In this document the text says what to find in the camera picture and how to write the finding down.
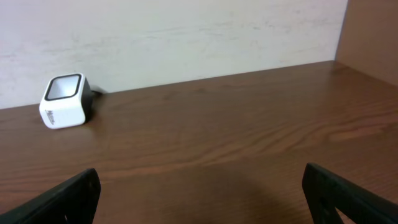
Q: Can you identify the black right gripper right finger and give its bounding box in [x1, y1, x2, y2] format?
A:
[302, 163, 397, 224]

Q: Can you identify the white barcode scanner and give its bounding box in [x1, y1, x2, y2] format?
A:
[39, 73, 93, 129]

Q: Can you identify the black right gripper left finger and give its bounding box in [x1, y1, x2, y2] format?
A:
[1, 168, 101, 224]

